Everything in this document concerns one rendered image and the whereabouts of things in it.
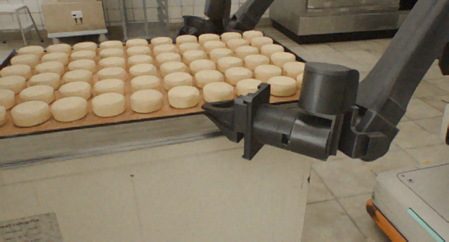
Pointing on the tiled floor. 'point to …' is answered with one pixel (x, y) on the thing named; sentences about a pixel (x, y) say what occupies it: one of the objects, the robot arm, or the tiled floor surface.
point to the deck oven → (341, 14)
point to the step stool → (17, 22)
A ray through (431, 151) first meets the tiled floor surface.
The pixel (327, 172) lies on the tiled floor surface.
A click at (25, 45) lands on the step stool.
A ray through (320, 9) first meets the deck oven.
